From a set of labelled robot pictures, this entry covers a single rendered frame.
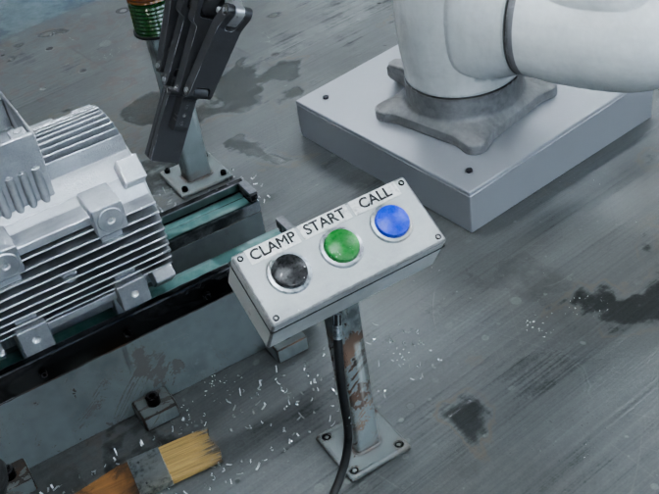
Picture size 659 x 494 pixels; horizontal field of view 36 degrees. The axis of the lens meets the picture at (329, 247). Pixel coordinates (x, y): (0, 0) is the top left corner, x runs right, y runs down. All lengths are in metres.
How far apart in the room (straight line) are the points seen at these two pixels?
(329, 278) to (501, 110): 0.56
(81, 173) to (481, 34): 0.51
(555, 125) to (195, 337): 0.54
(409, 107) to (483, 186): 0.18
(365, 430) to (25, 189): 0.39
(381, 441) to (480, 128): 0.46
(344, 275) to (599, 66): 0.47
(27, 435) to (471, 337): 0.48
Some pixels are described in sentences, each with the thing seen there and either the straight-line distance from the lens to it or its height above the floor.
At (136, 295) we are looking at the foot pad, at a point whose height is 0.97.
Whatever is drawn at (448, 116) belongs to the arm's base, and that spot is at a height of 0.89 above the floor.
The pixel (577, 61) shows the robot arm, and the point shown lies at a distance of 1.19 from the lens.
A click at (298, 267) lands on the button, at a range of 0.82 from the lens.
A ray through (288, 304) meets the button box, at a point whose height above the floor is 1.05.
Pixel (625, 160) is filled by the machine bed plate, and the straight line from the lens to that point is 1.39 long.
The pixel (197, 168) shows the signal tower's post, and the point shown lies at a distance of 1.43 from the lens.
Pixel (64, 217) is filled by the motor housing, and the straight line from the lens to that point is 0.96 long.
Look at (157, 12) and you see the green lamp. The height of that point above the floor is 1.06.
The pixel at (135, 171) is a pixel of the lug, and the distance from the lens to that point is 0.96.
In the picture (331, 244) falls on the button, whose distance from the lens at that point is 0.83.
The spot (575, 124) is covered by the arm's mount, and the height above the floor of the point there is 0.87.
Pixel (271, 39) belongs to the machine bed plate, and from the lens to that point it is 1.78.
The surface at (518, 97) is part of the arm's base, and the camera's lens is 1.35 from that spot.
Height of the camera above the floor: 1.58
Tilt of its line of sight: 38 degrees down
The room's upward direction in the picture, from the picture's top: 9 degrees counter-clockwise
